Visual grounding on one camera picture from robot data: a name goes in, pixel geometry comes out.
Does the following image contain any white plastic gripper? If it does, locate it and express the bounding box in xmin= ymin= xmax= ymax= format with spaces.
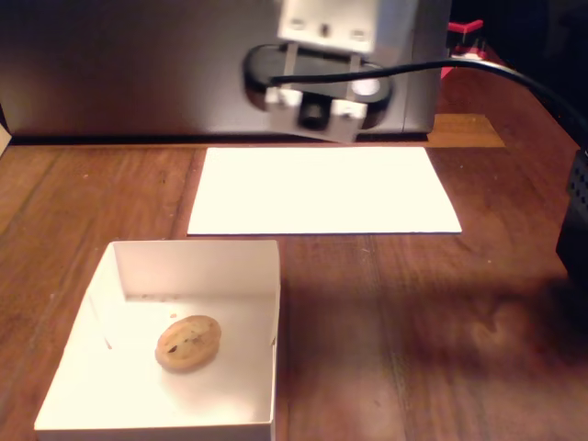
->
xmin=277 ymin=0 xmax=420 ymax=55

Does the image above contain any round mini chocolate chip cookie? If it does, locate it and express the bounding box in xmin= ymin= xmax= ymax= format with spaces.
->
xmin=154 ymin=314 xmax=223 ymax=374

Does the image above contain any white open cardboard box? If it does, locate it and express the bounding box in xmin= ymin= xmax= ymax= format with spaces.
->
xmin=34 ymin=240 xmax=282 ymax=441

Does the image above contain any red plastic clamp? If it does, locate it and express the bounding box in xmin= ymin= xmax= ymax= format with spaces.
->
xmin=440 ymin=18 xmax=489 ymax=82

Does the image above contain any white paper sheet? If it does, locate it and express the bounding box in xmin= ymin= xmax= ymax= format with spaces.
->
xmin=187 ymin=146 xmax=463 ymax=237

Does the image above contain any dark grey metal case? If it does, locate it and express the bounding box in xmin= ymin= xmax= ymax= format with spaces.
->
xmin=0 ymin=0 xmax=454 ymax=144

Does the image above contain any black camera with white mount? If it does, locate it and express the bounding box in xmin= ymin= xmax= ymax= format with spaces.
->
xmin=242 ymin=41 xmax=397 ymax=144

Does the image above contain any black camera cable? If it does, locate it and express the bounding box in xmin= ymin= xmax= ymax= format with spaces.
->
xmin=268 ymin=58 xmax=588 ymax=139

